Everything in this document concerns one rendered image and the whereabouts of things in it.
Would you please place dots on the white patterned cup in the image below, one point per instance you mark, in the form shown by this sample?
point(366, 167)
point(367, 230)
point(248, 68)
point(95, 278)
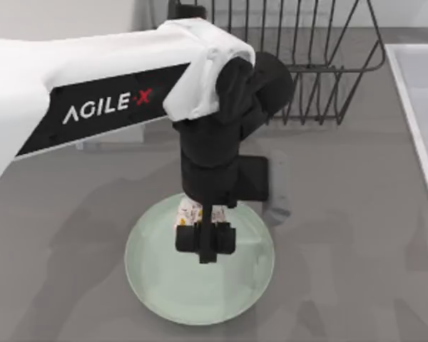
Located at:
point(185, 213)

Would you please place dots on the pale green plate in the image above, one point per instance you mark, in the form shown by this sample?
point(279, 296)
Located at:
point(199, 288)

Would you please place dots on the white sink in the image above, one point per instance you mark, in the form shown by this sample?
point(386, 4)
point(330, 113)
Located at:
point(426, 92)

